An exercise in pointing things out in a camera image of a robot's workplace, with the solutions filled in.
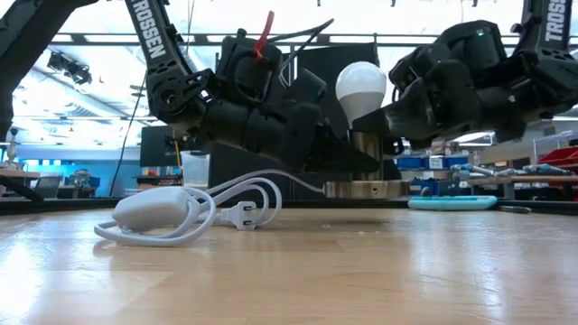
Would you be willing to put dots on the black aluminium table frame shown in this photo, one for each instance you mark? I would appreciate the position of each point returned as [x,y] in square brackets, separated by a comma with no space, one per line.
[45,207]

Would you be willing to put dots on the brass lamp socket base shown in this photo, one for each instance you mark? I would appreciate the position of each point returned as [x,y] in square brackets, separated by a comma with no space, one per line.
[366,189]

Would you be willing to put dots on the blue storage bin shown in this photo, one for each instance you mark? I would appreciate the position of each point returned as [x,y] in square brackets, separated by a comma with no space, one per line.
[457,161]
[410,162]

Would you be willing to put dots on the white post black knob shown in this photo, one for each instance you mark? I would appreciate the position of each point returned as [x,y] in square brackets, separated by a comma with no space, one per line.
[13,132]

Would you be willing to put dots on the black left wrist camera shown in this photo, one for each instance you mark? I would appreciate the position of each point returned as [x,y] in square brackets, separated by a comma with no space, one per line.
[311,85]

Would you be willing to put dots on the white light bulb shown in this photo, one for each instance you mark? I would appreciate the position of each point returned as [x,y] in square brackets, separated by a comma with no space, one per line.
[361,86]

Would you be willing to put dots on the teal tray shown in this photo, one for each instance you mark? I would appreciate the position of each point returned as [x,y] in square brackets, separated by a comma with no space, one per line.
[451,203]

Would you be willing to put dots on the black ceiling-mounted camera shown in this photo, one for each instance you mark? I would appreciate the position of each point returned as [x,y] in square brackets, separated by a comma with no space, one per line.
[72,70]

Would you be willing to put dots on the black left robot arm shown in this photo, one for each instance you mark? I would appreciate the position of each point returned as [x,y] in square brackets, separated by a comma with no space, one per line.
[153,40]

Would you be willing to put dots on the red storage bin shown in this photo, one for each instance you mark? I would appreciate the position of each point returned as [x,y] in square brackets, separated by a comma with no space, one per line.
[562,158]

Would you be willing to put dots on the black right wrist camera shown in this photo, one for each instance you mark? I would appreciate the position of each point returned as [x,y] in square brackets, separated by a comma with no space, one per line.
[411,67]

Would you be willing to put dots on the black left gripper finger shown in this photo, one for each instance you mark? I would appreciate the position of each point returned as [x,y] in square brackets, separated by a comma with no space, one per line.
[352,160]

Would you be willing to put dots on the low cluttered background table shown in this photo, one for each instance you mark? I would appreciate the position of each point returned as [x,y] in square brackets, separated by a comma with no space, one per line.
[158,180]

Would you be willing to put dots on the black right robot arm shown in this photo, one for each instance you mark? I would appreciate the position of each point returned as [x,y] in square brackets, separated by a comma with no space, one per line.
[519,81]

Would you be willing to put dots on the wooden background desk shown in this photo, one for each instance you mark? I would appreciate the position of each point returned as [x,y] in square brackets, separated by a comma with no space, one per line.
[18,173]

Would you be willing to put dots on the black computer monitor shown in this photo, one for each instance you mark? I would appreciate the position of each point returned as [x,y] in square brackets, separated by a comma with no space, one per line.
[151,151]

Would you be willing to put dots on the clear plastic storage bin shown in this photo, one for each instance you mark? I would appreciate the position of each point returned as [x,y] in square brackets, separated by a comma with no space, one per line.
[195,169]

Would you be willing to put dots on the black room divider panel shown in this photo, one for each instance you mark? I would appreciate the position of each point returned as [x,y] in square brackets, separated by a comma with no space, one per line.
[334,56]
[226,173]

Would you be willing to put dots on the wooden workbench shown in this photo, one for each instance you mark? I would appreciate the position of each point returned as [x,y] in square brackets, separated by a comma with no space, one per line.
[542,179]

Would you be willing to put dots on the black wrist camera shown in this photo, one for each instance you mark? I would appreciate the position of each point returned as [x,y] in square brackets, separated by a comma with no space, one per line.
[311,85]
[411,67]

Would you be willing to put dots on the red zip tie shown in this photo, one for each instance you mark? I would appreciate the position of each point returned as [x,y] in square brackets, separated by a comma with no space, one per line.
[263,36]

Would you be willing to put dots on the grey office chair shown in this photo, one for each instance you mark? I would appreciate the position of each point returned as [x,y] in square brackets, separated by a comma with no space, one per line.
[47,185]

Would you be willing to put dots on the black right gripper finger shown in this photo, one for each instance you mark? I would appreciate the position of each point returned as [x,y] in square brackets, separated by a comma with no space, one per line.
[375,122]

